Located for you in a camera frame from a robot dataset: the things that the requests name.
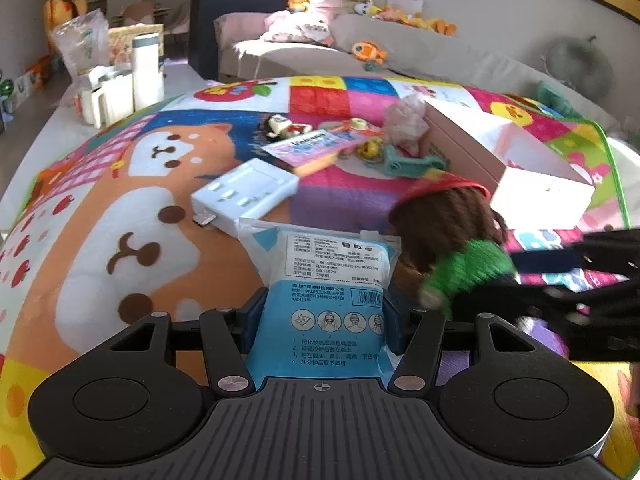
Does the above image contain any row of orange plush toys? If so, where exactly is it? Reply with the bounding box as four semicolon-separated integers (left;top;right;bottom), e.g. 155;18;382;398
354;1;458;37

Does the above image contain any pink storage box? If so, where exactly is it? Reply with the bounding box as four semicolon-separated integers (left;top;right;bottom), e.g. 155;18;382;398
424;97;597;231

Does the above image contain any teal plastic toy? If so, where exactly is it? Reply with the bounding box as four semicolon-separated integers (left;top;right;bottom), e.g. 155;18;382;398
382;144;449;179

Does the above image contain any pink packet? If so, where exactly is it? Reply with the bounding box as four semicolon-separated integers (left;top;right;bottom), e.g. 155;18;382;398
262;129;353;177

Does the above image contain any orange plush toy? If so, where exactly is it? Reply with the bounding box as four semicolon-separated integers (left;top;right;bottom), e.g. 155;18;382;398
42;0;89;37

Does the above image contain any small yellow toy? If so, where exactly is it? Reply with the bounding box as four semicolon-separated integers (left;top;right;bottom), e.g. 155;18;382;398
356;139;385;164

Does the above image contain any clear plastic bag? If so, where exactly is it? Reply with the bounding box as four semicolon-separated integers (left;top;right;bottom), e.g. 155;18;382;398
50;9;112;82

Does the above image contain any pink plush toy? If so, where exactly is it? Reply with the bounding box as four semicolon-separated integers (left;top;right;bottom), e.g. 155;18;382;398
261;9;337;49

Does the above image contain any crumpled pink plastic bag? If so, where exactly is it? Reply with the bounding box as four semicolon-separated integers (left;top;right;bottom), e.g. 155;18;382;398
382;93;432;155

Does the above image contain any blue face mask packet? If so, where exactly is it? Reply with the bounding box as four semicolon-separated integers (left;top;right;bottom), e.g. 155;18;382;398
237;217;403;391

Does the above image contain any teal cloth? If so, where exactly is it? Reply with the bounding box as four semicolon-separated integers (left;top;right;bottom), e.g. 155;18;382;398
536;81;585;120

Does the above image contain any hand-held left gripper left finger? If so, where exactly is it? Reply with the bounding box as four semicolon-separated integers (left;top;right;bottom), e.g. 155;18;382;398
122;287;269;398

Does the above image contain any brown plush toy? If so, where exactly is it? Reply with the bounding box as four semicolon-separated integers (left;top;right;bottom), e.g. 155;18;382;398
122;1;157;27

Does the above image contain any wicker basket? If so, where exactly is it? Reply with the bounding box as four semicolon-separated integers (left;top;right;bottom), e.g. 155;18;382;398
107;23;166;69

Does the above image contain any grey round cushion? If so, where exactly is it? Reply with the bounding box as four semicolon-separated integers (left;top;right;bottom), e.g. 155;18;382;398
541;35;615;95

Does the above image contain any clownfish plush toy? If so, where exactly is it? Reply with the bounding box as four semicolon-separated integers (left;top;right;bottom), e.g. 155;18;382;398
350;40;389;65

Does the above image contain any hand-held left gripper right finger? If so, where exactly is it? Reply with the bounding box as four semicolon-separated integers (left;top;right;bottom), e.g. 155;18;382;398
382;290;523;398

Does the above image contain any black white small figurine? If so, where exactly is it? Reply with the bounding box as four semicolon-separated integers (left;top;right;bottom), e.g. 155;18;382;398
259;114;297;139

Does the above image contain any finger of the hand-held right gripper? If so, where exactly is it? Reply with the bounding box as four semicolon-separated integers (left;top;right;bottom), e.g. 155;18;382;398
492;277;640;362
509;229;640;277

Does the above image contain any brown haired doll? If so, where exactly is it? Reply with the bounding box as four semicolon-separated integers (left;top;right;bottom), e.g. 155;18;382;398
389;170;521;318

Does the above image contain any printed play mat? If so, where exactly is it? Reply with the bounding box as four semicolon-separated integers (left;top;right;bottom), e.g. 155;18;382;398
0;75;632;466

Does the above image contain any white thermos bottle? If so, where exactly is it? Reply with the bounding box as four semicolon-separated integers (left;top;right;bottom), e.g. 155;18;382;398
131;32;166;112

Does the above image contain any grey sofa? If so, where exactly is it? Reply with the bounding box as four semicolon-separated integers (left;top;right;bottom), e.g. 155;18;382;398
214;10;623;137

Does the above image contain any white tissue holder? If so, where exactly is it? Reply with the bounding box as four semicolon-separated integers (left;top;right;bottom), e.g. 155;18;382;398
79;66;134;130

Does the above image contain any red yellow toy camera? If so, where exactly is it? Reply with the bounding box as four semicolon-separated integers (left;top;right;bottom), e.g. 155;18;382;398
329;117;387;140

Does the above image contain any white power strip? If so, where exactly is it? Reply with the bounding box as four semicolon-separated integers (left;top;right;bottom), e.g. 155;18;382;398
191;158;300;239

